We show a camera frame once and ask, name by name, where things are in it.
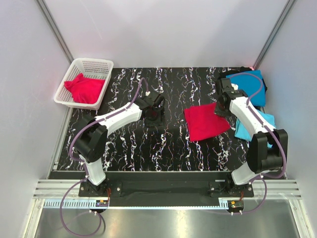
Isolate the left aluminium corner post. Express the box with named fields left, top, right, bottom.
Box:
left=35, top=0, right=74, bottom=63

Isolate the aluminium frame rail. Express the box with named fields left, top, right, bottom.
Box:
left=33, top=179, right=301, bottom=200

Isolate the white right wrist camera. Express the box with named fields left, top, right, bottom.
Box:
left=231, top=84, right=239, bottom=91

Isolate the red t shirt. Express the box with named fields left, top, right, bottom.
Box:
left=184, top=103, right=230, bottom=142
left=64, top=73, right=105, bottom=104

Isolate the folded light blue t shirt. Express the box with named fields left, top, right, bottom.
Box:
left=234, top=110, right=276, bottom=142

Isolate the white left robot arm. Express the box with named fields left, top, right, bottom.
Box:
left=71, top=91, right=165, bottom=196

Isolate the folded teal t shirt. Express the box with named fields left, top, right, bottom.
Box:
left=226, top=70, right=266, bottom=107

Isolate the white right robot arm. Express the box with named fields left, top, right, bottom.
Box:
left=214, top=78, right=288, bottom=197

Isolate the right aluminium corner post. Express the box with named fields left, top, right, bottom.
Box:
left=253, top=0, right=297, bottom=69

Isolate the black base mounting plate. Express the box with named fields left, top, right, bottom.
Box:
left=79, top=172, right=254, bottom=208

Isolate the white plastic basket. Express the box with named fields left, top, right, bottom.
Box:
left=54, top=58, right=114, bottom=110

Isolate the red t shirt in basket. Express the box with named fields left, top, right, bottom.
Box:
left=64, top=73, right=105, bottom=104

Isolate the aluminium corner post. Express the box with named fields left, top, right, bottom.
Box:
left=35, top=0, right=74, bottom=63
left=253, top=0, right=297, bottom=69

